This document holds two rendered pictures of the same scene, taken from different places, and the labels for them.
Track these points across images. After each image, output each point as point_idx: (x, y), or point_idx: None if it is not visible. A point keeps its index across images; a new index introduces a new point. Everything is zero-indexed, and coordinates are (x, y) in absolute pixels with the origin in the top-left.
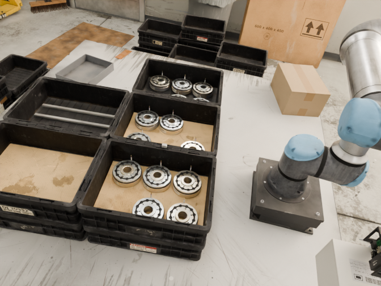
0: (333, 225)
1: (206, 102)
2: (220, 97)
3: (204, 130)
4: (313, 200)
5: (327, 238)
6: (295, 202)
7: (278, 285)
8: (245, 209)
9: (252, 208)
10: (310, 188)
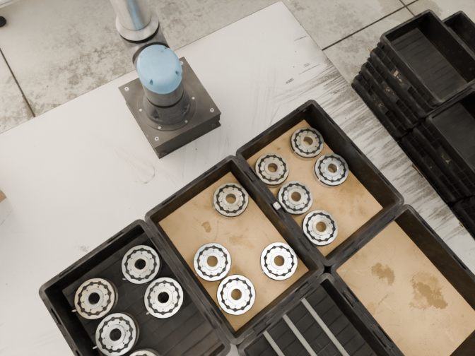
0: None
1: (154, 236)
2: (123, 230)
3: (177, 223)
4: None
5: None
6: (185, 85)
7: (255, 74)
8: (213, 135)
9: (212, 126)
10: None
